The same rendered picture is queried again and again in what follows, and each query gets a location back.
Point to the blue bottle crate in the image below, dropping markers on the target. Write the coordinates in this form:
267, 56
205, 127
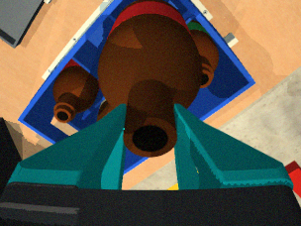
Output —
230, 79

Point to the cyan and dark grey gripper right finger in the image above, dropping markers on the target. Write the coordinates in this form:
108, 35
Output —
221, 160

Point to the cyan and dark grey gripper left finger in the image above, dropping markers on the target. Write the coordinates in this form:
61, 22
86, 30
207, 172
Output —
81, 158

